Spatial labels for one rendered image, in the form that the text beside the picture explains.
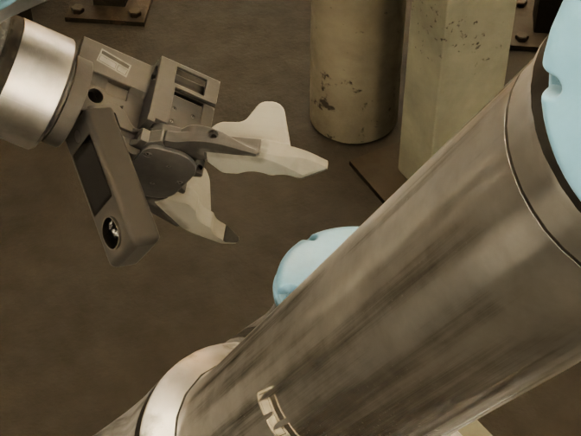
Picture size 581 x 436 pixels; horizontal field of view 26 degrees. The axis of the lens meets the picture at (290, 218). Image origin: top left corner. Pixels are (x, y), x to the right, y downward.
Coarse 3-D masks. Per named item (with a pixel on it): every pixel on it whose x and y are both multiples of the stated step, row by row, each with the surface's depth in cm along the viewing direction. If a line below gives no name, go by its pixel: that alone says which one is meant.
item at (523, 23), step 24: (72, 0) 190; (96, 0) 188; (120, 0) 188; (144, 0) 190; (528, 0) 190; (552, 0) 180; (120, 24) 187; (144, 24) 186; (528, 24) 185; (528, 48) 182
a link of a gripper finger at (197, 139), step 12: (168, 132) 94; (180, 132) 94; (192, 132) 94; (204, 132) 94; (216, 132) 94; (168, 144) 94; (180, 144) 94; (192, 144) 94; (204, 144) 94; (216, 144) 94; (228, 144) 94; (240, 144) 94; (252, 144) 95; (192, 156) 95; (204, 156) 95; (252, 156) 94
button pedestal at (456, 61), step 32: (416, 0) 143; (448, 0) 137; (480, 0) 140; (512, 0) 142; (416, 32) 146; (448, 32) 141; (480, 32) 143; (416, 64) 149; (448, 64) 144; (480, 64) 147; (416, 96) 151; (448, 96) 148; (480, 96) 151; (416, 128) 154; (448, 128) 152; (352, 160) 164; (384, 160) 164; (416, 160) 157; (384, 192) 160
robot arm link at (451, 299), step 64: (576, 0) 38; (576, 64) 39; (512, 128) 46; (576, 128) 40; (448, 192) 50; (512, 192) 46; (576, 192) 41; (384, 256) 55; (448, 256) 50; (512, 256) 47; (576, 256) 45; (320, 320) 61; (384, 320) 55; (448, 320) 52; (512, 320) 50; (576, 320) 48; (192, 384) 82; (256, 384) 68; (320, 384) 62; (384, 384) 58; (448, 384) 55; (512, 384) 55
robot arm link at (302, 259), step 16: (304, 240) 98; (320, 240) 98; (336, 240) 98; (288, 256) 96; (304, 256) 96; (320, 256) 96; (288, 272) 95; (304, 272) 95; (272, 288) 95; (288, 288) 94; (256, 320) 97; (240, 336) 94
